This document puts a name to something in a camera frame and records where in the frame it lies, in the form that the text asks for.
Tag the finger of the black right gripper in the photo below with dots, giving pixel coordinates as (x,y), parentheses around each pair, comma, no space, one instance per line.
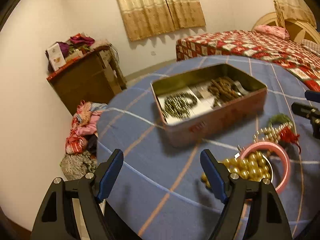
(312,96)
(305,111)

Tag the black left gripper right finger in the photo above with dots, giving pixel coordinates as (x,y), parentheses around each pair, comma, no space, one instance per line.
(230,189)

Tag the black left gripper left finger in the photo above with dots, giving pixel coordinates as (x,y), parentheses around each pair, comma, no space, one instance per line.
(92,191)

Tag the green jade bangle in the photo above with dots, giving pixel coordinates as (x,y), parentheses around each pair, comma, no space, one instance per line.
(279,119)

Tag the pink jade bangle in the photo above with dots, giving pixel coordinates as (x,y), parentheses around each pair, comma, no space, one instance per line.
(278,150)

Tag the silver mesh watch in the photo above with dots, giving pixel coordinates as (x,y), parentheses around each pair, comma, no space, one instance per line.
(240,89)

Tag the red tassel knot ornament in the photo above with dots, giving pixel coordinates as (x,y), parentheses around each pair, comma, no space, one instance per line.
(288,136)

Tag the pile of colourful clothes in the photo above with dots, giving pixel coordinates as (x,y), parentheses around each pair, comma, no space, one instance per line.
(81,144)

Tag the red patchwork bed quilt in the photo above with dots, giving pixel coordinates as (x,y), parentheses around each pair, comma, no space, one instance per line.
(290,55)

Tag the striped pillow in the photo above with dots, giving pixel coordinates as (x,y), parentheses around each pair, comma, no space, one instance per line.
(311,46)

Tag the cream wooden headboard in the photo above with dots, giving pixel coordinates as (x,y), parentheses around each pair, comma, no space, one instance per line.
(298,30)

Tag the blue plaid tablecloth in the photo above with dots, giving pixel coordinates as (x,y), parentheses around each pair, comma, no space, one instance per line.
(158,192)

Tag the pink pillow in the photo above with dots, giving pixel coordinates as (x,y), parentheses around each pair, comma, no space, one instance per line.
(273,30)

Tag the pink rectangular tin box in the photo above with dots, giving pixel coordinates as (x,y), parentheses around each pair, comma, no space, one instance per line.
(229,107)

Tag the beige curtain at right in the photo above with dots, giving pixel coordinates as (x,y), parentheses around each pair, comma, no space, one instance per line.
(295,10)

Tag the printed paper tin liner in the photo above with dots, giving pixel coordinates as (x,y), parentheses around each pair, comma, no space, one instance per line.
(185,104)

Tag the brown wooden desk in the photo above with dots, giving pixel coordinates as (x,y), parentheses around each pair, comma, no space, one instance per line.
(95,78)

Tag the flat red box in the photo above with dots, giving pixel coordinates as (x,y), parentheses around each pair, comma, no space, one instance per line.
(67,66)

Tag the white product box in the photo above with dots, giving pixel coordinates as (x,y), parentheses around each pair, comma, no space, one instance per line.
(56,57)

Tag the purple cloth bundle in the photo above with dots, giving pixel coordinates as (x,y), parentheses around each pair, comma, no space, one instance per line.
(64,47)

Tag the magenta cloth on desk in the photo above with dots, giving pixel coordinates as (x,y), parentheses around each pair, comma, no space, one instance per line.
(80,39)

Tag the beige patterned window curtain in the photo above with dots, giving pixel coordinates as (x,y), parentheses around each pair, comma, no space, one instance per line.
(147,18)

